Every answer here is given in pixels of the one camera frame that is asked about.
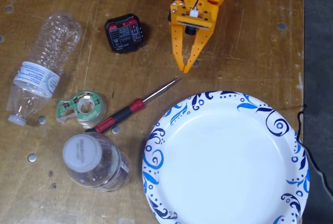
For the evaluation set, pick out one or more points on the red and black screwdriver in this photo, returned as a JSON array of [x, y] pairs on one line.
[[130, 108]]

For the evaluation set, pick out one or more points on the short bottle with white cap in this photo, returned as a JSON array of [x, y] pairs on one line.
[[83, 153]]

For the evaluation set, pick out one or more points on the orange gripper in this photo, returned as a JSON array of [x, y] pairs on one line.
[[176, 37]]

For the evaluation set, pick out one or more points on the black outlet tester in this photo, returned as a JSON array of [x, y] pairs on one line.
[[123, 34]]

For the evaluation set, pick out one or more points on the blue floral paper plate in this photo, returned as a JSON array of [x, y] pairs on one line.
[[223, 161]]

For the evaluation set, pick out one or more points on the green tape dispenser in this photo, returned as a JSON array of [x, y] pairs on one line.
[[68, 105]]

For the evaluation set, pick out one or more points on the round metal table rivet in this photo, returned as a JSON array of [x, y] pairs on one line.
[[115, 129], [8, 8], [196, 63], [42, 119], [32, 157], [281, 26]]

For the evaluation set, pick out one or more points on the clear tape patch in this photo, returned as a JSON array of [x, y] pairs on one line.
[[126, 221]]

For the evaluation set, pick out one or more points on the small gripper-mounted camera module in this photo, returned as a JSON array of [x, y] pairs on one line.
[[191, 30]]

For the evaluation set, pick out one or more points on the crushed clear water bottle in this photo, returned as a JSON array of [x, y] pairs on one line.
[[52, 41]]

